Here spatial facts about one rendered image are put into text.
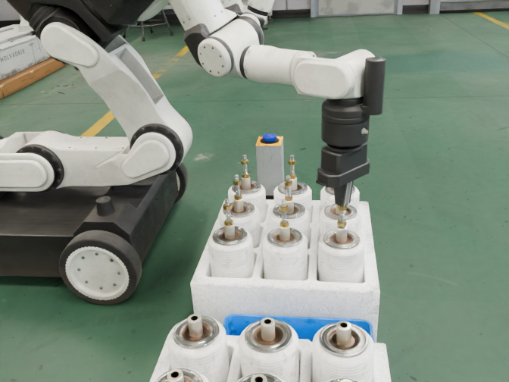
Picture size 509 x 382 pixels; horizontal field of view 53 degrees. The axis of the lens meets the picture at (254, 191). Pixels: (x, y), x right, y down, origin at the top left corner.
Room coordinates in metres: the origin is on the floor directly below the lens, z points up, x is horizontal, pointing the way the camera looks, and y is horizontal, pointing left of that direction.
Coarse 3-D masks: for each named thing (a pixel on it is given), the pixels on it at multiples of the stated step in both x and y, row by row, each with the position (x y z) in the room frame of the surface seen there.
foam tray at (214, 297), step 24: (312, 216) 1.13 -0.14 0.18; (312, 240) 1.01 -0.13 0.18; (312, 264) 0.92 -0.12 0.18; (192, 288) 0.87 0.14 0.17; (216, 288) 0.86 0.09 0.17; (240, 288) 0.86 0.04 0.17; (264, 288) 0.85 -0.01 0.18; (288, 288) 0.84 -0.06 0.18; (312, 288) 0.83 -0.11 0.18; (336, 288) 0.83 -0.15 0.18; (360, 288) 0.83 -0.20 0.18; (216, 312) 0.87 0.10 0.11; (240, 312) 0.86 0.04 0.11; (264, 312) 0.85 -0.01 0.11; (288, 312) 0.84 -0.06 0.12; (312, 312) 0.83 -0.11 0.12; (336, 312) 0.82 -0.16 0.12; (360, 312) 0.82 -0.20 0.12
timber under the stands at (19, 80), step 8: (40, 64) 3.76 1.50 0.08; (48, 64) 3.80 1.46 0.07; (56, 64) 3.91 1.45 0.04; (64, 64) 4.04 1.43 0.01; (24, 72) 3.53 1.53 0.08; (32, 72) 3.56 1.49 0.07; (40, 72) 3.67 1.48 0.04; (48, 72) 3.78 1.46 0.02; (0, 80) 3.32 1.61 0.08; (8, 80) 3.30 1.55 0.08; (16, 80) 3.35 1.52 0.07; (24, 80) 3.44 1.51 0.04; (32, 80) 3.53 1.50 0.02; (0, 88) 3.16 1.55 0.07; (8, 88) 3.25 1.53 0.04; (16, 88) 3.33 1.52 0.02; (0, 96) 3.14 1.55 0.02
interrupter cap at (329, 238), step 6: (324, 234) 0.92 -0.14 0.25; (330, 234) 0.92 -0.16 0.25; (348, 234) 0.91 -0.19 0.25; (354, 234) 0.91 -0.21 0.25; (324, 240) 0.89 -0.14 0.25; (330, 240) 0.89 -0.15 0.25; (348, 240) 0.89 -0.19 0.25; (354, 240) 0.89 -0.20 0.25; (330, 246) 0.87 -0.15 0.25; (336, 246) 0.87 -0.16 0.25; (342, 246) 0.87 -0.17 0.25; (348, 246) 0.86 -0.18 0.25; (354, 246) 0.87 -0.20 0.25
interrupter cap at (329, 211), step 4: (332, 204) 1.05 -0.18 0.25; (324, 208) 1.03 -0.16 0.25; (328, 208) 1.03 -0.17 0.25; (332, 208) 1.03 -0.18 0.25; (348, 208) 1.03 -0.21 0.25; (352, 208) 1.02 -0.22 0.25; (356, 208) 1.02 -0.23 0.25; (324, 212) 1.01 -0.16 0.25; (328, 212) 1.01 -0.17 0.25; (332, 212) 1.01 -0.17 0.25; (348, 212) 1.01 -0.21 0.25; (352, 212) 1.01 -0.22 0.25; (356, 212) 1.00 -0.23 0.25; (328, 216) 0.99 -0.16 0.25; (332, 216) 0.99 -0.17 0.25; (336, 216) 0.99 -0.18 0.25; (348, 216) 0.99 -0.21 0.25; (352, 216) 0.99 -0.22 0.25
